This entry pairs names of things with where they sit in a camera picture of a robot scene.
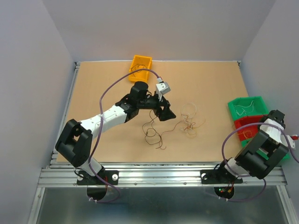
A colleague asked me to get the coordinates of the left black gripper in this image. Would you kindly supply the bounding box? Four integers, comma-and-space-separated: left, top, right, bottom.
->
137, 92, 176, 121

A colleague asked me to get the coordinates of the coloured wire bundle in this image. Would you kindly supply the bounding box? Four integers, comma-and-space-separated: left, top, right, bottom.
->
142, 109, 206, 150

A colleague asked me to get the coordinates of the dark brown wire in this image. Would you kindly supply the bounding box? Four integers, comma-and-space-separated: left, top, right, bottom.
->
130, 64, 149, 79

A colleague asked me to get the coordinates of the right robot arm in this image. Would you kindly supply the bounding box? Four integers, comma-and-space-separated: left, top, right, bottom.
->
215, 110, 294, 182

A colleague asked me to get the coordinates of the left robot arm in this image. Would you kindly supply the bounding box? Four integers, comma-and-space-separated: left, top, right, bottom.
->
55, 78, 176, 184

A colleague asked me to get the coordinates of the yellow plastic bin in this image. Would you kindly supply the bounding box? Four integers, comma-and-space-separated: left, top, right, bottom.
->
128, 55, 152, 83

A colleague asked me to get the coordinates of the red plastic bin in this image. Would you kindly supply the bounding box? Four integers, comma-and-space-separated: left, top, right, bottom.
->
234, 114, 269, 142

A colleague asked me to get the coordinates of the far green plastic bin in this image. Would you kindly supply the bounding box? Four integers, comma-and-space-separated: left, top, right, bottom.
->
228, 96, 269, 121

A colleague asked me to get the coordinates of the green plastic bin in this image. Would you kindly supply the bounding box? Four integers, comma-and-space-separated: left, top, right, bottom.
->
228, 96, 269, 121
241, 138, 290, 162

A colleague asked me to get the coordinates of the near green plastic bin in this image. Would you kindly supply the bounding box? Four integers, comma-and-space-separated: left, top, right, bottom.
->
241, 138, 290, 162

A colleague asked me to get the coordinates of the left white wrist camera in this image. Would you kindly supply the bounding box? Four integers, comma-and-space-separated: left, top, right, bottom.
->
156, 77, 171, 101

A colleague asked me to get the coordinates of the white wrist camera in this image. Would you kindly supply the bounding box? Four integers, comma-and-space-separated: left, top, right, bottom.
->
156, 77, 171, 101
281, 135, 299, 150

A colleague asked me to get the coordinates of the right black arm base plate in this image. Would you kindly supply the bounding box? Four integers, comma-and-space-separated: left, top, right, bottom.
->
200, 169, 243, 184

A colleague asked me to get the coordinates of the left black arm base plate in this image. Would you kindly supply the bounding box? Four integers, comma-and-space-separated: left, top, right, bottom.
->
74, 170, 119, 186

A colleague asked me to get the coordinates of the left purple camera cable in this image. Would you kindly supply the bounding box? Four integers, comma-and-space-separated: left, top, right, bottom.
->
88, 69, 164, 203

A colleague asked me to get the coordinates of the purple camera cable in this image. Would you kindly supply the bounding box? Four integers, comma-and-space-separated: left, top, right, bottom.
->
218, 122, 299, 202
88, 69, 164, 203

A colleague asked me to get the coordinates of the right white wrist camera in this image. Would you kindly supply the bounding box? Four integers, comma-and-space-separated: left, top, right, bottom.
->
281, 135, 299, 150

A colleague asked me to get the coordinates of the aluminium mounting rail frame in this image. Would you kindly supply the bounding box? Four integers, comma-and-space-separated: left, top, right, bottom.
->
27, 61, 290, 224

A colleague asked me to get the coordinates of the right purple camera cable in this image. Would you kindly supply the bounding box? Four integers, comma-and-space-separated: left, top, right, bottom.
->
218, 122, 299, 202

